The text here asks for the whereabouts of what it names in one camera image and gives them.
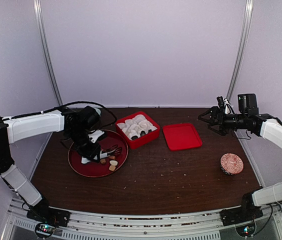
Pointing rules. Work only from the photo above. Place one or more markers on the tan block chocolate lower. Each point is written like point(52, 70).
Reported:
point(112, 168)

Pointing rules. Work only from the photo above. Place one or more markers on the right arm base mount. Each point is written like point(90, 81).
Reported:
point(244, 221)

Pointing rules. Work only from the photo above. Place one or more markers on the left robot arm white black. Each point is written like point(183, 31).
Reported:
point(76, 125)

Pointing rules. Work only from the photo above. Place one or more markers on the white oval chocolate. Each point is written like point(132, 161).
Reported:
point(113, 162)
point(144, 124)

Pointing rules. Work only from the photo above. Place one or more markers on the round red tray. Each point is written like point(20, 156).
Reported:
point(89, 169)

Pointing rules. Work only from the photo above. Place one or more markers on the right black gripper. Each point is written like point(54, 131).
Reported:
point(215, 111)

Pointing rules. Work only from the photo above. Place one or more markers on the aluminium front rail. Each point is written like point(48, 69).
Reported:
point(202, 225)

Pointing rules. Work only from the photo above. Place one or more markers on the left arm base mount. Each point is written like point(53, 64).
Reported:
point(48, 223)

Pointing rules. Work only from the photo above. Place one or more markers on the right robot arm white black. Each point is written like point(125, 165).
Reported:
point(265, 126)

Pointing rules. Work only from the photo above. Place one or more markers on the red patterned small dish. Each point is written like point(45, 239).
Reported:
point(231, 164)

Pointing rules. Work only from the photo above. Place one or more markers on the silver serving tongs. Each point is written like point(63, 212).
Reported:
point(115, 151)

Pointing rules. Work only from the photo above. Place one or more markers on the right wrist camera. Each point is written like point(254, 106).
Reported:
point(225, 105)

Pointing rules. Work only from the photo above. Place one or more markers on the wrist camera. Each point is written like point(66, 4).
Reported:
point(96, 136)
point(225, 105)

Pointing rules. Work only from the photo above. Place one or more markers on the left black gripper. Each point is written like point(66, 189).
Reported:
point(90, 154)

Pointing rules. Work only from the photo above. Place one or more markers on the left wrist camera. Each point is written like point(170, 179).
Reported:
point(96, 136)

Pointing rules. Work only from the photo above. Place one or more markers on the pale green ceramic bowl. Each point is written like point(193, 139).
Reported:
point(97, 110)

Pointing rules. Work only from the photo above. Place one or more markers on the red square tin box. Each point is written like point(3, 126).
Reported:
point(135, 136)

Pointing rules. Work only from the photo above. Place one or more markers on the red tin lid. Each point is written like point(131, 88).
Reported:
point(182, 136)

